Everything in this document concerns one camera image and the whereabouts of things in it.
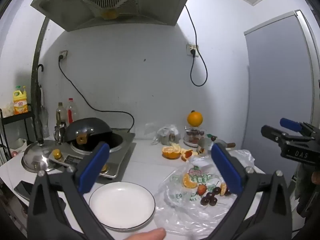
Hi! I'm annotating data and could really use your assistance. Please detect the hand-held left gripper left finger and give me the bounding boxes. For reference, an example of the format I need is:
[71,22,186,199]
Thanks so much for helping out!
[27,142,110,240]

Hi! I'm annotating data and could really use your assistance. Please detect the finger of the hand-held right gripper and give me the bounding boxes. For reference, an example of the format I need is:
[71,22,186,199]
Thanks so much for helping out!
[261,125,314,145]
[279,118,317,137]

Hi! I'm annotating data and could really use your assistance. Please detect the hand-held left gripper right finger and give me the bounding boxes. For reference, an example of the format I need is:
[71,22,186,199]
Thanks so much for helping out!
[207,142,293,240]

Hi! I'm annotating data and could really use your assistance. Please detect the large orange segment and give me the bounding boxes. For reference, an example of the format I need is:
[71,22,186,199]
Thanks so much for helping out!
[182,173,198,189]

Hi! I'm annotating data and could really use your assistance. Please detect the white plate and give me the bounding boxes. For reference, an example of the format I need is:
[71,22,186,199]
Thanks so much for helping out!
[89,181,156,231]

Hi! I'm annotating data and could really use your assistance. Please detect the clear printed plastic bag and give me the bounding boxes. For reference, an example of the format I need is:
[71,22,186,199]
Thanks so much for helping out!
[154,149,255,237]

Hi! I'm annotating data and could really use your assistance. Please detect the person's left hand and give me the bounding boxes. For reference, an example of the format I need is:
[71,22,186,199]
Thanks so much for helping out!
[124,228,166,240]

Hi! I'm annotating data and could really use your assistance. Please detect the steel induction stove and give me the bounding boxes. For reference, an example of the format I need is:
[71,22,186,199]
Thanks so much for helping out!
[49,130,137,179]

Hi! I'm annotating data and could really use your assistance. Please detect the dark grey cloth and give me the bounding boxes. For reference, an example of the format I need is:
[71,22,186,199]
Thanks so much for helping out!
[294,164,320,218]

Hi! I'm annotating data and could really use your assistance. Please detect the black wok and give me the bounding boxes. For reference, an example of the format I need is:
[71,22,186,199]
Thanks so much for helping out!
[64,117,113,145]

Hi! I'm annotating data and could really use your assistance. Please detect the orange peel piece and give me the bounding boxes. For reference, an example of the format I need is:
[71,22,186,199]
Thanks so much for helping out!
[180,149,193,162]

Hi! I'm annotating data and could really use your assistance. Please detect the glass jar under orange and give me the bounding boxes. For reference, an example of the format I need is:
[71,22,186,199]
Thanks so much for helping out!
[184,126,207,148]

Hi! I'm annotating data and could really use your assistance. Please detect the grey refrigerator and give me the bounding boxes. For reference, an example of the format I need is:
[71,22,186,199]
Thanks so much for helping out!
[244,9,320,180]

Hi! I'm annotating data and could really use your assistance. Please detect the steel utensil holder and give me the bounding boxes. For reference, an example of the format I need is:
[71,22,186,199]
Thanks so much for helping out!
[54,122,67,144]

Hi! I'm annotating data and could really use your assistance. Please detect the steel wok lid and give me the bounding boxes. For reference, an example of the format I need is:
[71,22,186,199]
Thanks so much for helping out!
[21,140,60,173]

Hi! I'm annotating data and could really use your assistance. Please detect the half peeled orange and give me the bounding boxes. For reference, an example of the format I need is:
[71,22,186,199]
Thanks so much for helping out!
[162,143,181,160]

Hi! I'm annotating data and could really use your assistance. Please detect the whole orange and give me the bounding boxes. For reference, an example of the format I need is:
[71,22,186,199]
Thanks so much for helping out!
[187,110,203,127]

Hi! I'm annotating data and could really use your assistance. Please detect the red capped plastic bottle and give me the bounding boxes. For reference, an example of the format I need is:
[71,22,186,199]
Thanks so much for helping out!
[66,98,78,125]

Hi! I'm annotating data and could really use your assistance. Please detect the cooking oil bottle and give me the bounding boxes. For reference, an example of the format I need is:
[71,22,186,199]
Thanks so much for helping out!
[56,102,67,128]

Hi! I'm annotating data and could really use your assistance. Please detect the small bag with metal cups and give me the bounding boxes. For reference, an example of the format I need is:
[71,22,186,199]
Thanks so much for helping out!
[151,124,181,145]

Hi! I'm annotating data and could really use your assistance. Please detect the white container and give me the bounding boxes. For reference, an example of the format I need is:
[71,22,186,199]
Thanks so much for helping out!
[10,138,27,153]

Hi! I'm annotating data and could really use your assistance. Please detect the black umbrella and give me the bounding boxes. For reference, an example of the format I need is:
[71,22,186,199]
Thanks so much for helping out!
[35,64,49,145]

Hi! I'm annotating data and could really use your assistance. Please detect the black shelf rack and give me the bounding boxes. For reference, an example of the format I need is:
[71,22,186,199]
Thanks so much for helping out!
[0,109,37,165]

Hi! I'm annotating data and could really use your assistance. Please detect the yellow detergent bottle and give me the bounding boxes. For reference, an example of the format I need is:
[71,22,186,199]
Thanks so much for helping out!
[13,86,29,115]

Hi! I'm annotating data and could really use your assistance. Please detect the dark vertical pipe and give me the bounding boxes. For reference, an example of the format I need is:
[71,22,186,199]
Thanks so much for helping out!
[30,17,49,110]

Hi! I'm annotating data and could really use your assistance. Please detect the grey range hood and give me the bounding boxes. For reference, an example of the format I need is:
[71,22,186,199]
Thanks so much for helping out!
[30,0,198,32]

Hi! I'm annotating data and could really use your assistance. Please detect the steel pot with wooden handle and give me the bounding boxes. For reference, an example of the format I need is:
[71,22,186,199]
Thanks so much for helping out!
[197,134,236,155]

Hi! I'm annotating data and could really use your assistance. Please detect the black stove power cable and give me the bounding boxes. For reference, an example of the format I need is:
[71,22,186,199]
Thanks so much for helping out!
[58,55,135,133]

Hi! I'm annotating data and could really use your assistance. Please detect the black range hood cable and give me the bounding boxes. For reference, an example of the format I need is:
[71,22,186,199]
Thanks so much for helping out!
[184,4,208,87]

